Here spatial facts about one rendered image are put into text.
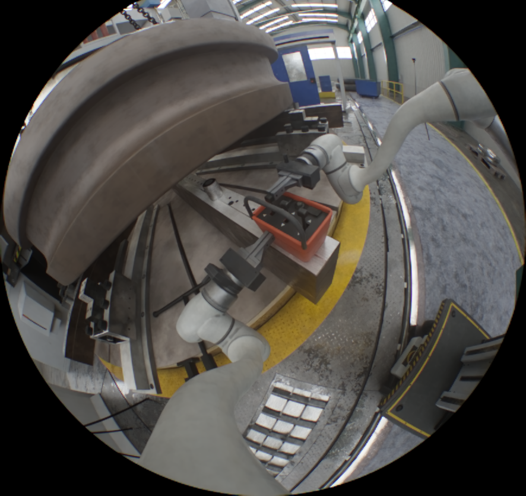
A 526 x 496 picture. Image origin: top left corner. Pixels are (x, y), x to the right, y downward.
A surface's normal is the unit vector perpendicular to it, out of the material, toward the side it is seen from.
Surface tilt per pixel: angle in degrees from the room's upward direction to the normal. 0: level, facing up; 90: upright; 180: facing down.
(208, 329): 49
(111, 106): 90
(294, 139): 90
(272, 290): 0
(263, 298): 0
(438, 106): 94
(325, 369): 0
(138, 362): 72
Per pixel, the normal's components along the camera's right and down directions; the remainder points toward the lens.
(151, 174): 0.62, 0.48
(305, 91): -0.36, 0.79
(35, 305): 0.89, 0.13
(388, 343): -0.28, -0.60
